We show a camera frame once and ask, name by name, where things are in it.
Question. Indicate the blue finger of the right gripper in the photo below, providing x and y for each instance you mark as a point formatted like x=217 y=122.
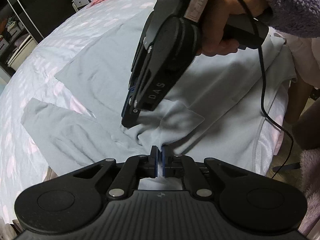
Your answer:
x=127 y=108
x=134 y=115

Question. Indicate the dark wardrobe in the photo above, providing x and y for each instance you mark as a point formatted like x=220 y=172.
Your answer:
x=42 y=17

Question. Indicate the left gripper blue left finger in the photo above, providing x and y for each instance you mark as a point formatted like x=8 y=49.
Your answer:
x=132 y=171

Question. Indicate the grey pink-dotted bed sheet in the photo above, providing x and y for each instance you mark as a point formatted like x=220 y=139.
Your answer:
x=22 y=163

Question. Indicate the cream storage box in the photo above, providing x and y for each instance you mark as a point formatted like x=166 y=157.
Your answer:
x=23 y=48

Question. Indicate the grey long-sleeve garment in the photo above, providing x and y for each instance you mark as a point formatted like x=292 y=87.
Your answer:
x=214 y=110

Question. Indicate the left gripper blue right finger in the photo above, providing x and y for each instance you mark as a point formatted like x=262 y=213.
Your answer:
x=189 y=172

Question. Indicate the person's right hand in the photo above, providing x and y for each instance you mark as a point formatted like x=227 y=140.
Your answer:
x=216 y=17

